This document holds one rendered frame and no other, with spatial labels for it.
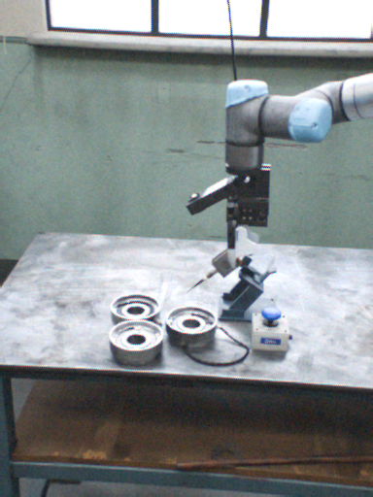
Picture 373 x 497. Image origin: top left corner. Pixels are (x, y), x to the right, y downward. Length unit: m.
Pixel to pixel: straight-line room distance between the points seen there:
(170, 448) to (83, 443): 0.19
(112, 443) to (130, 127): 1.69
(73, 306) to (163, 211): 1.57
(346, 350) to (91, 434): 0.58
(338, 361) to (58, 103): 1.92
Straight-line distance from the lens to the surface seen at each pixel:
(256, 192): 1.28
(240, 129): 1.23
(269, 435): 1.53
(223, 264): 1.34
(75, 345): 1.35
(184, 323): 1.37
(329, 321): 1.47
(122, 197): 2.99
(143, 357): 1.26
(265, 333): 1.32
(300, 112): 1.17
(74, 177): 3.00
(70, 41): 2.77
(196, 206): 1.30
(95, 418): 1.56
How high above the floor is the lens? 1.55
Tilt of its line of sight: 26 degrees down
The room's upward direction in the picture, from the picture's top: 2 degrees clockwise
